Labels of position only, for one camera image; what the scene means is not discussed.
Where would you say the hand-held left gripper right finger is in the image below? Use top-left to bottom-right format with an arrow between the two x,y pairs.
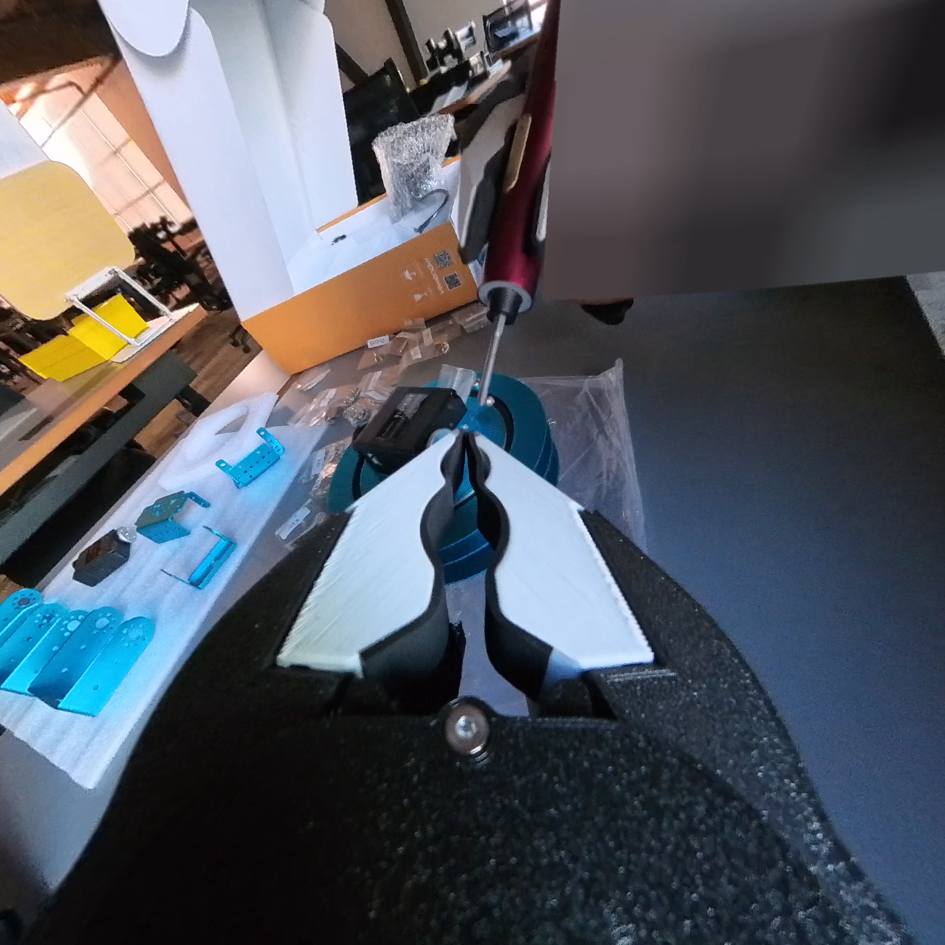
467,433 -> 657,716

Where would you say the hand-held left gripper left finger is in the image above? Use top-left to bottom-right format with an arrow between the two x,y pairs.
277,432 -> 466,700

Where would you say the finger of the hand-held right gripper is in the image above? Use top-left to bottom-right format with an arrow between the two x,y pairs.
454,96 -> 529,265
528,158 -> 553,263

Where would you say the red electric screwdriver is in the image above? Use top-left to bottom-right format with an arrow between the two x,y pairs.
476,0 -> 562,409

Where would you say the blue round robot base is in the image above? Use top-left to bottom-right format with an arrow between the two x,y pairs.
325,373 -> 562,592

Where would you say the grey desk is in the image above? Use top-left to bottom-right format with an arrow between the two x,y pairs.
0,275 -> 945,945

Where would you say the bubble wrap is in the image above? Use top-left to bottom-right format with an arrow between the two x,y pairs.
371,113 -> 456,217

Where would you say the white foam sheet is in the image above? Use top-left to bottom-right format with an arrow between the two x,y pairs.
0,424 -> 333,791

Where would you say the clear plastic bag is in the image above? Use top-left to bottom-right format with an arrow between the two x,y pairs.
517,359 -> 647,547

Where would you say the black servo motor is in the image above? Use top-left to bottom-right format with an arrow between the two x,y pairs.
353,385 -> 466,477
71,524 -> 140,589

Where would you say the pile of small parts bags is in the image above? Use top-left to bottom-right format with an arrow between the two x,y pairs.
277,314 -> 492,543

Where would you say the white foam block with cutout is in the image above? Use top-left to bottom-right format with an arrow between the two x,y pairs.
158,391 -> 280,492

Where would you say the white and orange cardboard box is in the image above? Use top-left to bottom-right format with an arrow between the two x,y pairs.
96,0 -> 492,376

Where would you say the wooden side table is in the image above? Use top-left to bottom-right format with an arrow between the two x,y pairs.
0,306 -> 211,492

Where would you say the black office chair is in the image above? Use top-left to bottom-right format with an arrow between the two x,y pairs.
129,214 -> 233,315

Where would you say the yellow bin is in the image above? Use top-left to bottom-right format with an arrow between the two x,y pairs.
18,295 -> 149,381

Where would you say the pale yellow rounded panel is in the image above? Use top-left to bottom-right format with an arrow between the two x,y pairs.
0,158 -> 137,322

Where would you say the white board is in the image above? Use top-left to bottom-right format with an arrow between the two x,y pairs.
0,103 -> 45,182

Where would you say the black cable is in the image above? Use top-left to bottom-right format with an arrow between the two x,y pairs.
395,189 -> 453,236

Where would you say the blue angled bracket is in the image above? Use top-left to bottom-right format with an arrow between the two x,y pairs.
161,526 -> 239,592

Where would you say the small blue u bracket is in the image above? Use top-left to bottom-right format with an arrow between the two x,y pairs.
216,427 -> 286,490

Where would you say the blue perforated flat bracket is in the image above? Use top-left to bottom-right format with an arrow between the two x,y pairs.
135,491 -> 211,545

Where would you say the long blue bracket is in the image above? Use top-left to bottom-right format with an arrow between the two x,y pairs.
26,607 -> 123,706
55,616 -> 158,717
0,591 -> 45,654
0,601 -> 88,693

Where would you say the white metal frame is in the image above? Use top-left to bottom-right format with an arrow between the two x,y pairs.
65,267 -> 177,347

